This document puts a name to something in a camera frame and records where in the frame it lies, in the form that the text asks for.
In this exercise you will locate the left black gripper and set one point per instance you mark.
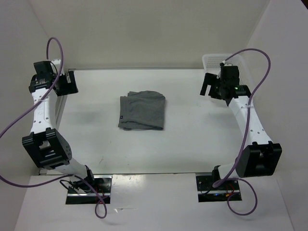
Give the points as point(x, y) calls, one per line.
point(70, 87)

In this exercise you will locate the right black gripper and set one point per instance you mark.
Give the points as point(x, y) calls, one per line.
point(211, 79)

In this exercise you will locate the grey shorts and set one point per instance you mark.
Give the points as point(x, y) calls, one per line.
point(144, 110)

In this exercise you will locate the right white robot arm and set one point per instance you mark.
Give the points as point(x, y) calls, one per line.
point(258, 155)

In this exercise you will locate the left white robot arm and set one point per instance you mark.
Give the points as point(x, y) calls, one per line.
point(45, 145)

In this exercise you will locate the white plastic basket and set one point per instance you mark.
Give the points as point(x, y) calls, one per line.
point(211, 63)

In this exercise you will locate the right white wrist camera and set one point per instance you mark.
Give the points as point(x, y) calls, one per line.
point(221, 65)

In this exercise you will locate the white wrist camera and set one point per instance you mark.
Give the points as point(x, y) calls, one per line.
point(55, 64)
point(221, 65)

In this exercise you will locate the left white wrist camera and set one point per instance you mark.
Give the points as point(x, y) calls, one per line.
point(55, 64)

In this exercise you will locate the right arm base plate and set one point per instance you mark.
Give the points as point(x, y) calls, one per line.
point(206, 193)

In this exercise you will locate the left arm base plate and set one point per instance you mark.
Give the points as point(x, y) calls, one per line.
point(85, 196)

